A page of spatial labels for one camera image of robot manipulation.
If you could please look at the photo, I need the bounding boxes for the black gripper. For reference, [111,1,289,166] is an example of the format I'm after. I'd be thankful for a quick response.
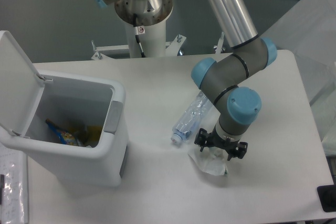
[194,128,248,161]

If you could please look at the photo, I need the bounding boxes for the white paper wrapper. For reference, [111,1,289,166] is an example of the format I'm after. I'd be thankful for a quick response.
[188,147,228,176]

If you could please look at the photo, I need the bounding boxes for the crushed clear plastic bottle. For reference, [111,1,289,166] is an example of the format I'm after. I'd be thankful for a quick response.
[171,91,213,145]

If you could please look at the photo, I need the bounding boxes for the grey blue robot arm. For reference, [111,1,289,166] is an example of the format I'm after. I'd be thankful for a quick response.
[94,0,277,158]

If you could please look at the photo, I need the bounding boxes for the white trash can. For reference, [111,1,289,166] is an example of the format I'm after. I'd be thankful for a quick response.
[1,70,128,187]

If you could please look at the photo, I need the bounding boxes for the white trash can lid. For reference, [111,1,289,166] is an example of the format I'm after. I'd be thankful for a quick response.
[1,30,52,136]

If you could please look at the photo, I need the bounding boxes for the black device at edge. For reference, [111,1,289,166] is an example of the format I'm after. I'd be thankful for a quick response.
[317,185,335,212]

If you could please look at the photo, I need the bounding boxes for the colourful snack wrapper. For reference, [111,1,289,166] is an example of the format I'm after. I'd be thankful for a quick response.
[45,119,84,147]

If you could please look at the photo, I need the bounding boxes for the white paper notebook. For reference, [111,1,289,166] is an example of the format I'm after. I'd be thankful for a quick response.
[1,145,29,223]

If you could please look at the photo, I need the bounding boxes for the white pedestal foot frame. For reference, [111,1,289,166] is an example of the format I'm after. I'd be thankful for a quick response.
[91,34,186,60]

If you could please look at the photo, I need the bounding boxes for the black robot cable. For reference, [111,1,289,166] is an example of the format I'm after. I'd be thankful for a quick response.
[132,13,146,58]

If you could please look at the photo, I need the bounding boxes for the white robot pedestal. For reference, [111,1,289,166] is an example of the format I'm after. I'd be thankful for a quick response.
[124,21,166,58]

